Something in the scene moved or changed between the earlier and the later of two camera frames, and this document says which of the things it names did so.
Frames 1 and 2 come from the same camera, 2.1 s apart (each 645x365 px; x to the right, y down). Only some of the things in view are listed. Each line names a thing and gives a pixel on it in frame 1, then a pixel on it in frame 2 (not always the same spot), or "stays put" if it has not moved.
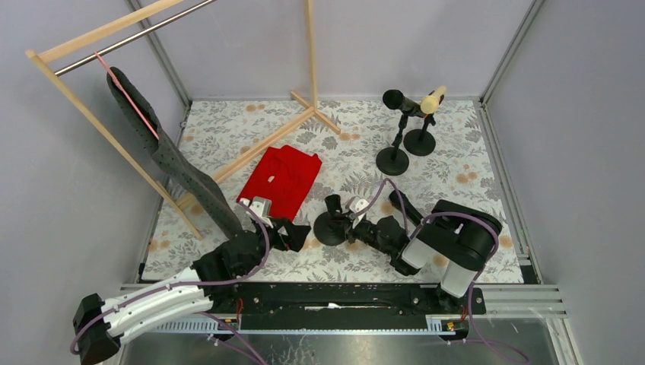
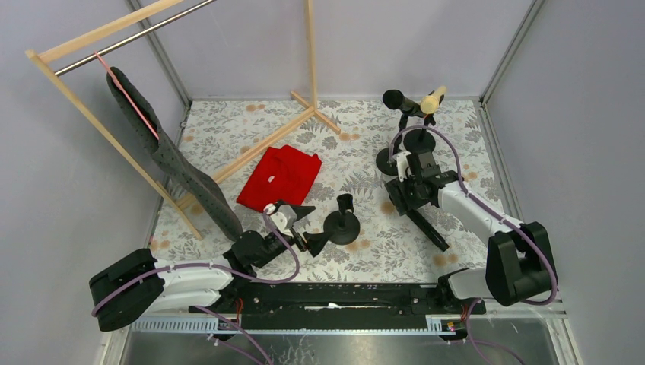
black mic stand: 393,160 stays put
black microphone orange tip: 394,99 stays put
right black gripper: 350,225 to 399,191
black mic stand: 420,142 stays put
